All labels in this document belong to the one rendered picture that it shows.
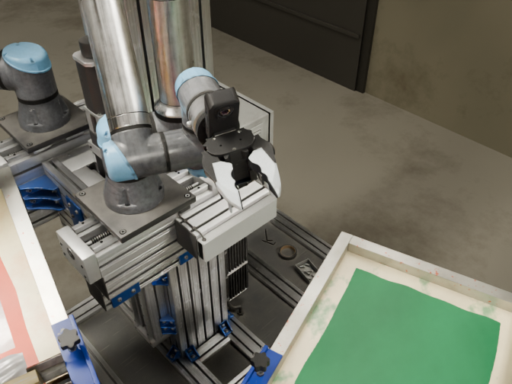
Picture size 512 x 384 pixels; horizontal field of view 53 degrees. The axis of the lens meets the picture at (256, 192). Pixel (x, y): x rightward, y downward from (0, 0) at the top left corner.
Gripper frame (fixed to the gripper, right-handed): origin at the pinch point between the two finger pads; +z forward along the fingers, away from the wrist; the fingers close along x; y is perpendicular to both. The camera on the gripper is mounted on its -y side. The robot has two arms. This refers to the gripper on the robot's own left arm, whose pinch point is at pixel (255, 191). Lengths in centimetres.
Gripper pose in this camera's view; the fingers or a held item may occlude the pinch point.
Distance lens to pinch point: 67.9
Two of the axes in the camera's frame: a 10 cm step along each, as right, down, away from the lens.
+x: -9.3, 3.1, -1.6
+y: 1.3, 7.3, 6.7
